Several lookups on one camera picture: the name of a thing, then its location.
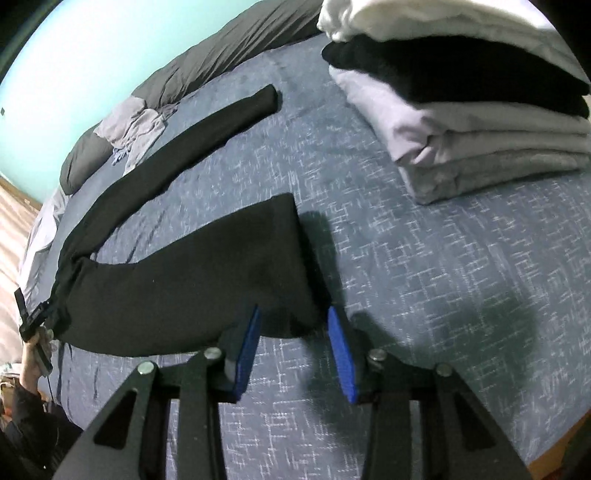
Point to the black folded garment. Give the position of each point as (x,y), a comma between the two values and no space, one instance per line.
(438,64)

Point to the black sweater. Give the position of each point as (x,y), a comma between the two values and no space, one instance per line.
(194,277)

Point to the light grey blanket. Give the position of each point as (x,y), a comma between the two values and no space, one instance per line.
(44,230)

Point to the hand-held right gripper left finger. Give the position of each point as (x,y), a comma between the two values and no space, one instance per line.
(247,350)

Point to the pale grey folded garment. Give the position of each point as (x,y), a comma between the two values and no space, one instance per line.
(415,120)

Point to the dark grey rolled duvet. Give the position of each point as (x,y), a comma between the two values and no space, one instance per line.
(207,55)

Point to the person's left forearm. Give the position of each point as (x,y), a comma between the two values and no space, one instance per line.
(27,429)

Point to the pale blue crumpled cloth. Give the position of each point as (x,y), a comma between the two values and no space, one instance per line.
(119,155)

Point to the wooden frame strip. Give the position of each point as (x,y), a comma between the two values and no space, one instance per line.
(21,194)

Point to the person's left hand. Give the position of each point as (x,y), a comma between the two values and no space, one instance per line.
(28,369)

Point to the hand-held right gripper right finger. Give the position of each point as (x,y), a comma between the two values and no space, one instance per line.
(341,360)

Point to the grey sweater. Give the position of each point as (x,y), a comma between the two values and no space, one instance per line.
(134,127)

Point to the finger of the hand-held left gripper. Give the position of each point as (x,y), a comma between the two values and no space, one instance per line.
(53,307)

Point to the blue patterned bed sheet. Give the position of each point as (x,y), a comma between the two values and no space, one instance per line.
(438,300)

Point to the striped pink curtain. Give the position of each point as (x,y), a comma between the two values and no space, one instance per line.
(11,258)

